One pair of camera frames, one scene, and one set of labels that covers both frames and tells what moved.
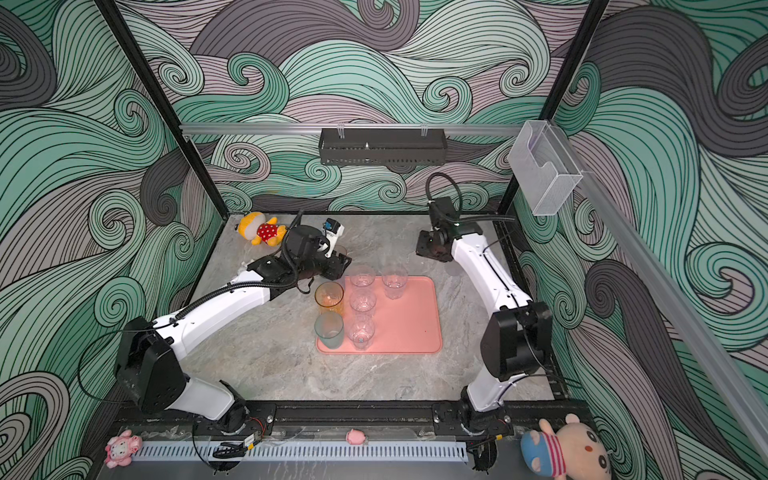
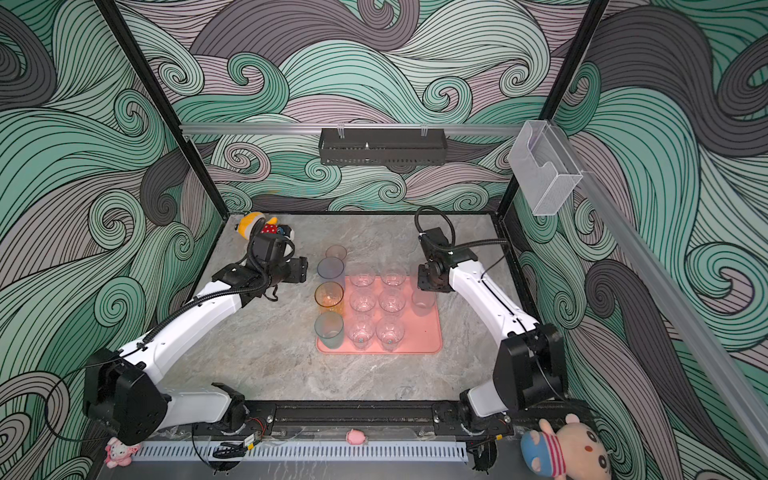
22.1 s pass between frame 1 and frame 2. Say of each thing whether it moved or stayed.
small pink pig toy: stayed
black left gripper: moved
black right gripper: moved
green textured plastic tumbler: stayed
